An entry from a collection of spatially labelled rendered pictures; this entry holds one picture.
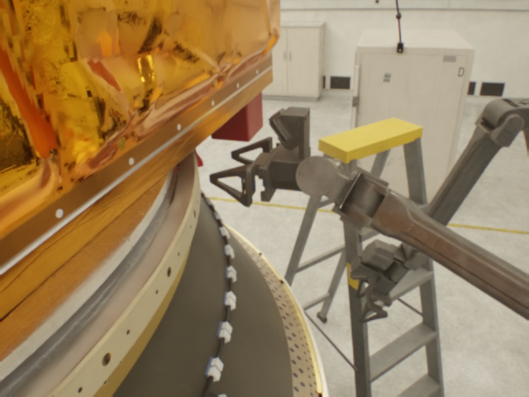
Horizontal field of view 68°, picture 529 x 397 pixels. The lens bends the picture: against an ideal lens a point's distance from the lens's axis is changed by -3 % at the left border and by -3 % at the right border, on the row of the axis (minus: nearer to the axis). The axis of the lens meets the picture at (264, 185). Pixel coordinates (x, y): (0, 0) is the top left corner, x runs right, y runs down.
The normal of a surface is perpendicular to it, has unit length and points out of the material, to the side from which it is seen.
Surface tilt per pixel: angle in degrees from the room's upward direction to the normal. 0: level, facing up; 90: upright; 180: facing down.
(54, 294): 0
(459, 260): 57
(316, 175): 64
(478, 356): 0
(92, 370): 90
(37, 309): 0
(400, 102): 90
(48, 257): 90
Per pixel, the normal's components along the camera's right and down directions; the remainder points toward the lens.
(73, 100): 0.46, 0.39
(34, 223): 0.96, 0.11
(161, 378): 0.84, -0.33
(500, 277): -0.59, -0.18
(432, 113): -0.27, 0.46
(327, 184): -0.28, 0.02
